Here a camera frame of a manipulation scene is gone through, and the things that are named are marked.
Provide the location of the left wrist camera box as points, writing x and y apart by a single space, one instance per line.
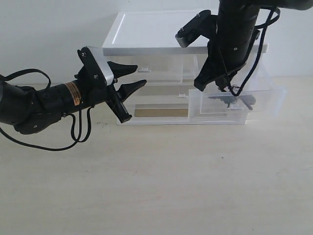
96 66

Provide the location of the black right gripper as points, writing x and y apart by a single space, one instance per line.
235 39

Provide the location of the key bunch with blue tag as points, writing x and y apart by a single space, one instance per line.
228 99

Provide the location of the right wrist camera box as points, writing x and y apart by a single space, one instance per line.
203 24

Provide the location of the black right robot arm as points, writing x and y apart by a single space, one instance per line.
265 10

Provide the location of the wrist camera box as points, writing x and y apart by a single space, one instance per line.
96 66
203 24

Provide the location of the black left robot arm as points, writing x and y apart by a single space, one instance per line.
30 111

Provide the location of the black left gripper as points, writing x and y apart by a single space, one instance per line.
109 94

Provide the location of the white plastic drawer cabinet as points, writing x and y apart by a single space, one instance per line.
147 39

